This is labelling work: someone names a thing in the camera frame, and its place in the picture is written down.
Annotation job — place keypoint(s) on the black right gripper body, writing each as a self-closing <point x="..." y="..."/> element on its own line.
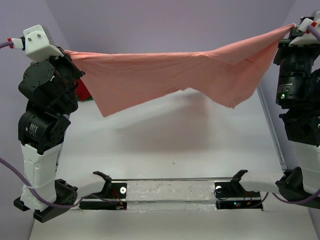
<point x="286" y="51"/>

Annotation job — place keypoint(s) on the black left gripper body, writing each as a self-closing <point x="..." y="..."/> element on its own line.
<point x="69" y="71"/>

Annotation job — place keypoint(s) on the salmon pink t-shirt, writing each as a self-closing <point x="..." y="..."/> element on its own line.
<point x="228" y="75"/>

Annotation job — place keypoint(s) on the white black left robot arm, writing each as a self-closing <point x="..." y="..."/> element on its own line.
<point x="50" y="88"/>

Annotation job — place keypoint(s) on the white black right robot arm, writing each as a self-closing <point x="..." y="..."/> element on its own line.
<point x="298" y="91"/>

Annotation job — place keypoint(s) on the folded dark red t-shirt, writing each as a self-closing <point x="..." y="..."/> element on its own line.
<point x="82" y="91"/>

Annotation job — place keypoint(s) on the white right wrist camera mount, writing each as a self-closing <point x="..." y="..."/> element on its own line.
<point x="311" y="24"/>

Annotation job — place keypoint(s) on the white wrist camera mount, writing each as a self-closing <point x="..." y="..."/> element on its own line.
<point x="37" y="44"/>
<point x="311" y="24"/>

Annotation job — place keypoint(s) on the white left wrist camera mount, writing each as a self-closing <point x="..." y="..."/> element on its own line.
<point x="37" y="44"/>

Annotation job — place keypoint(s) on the aluminium table edge rail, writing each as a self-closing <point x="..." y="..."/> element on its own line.
<point x="272" y="129"/>

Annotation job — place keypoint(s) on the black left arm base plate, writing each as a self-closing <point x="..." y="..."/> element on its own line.
<point x="114" y="200"/>

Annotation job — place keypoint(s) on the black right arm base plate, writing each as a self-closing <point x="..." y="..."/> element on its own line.
<point x="229" y="199"/>

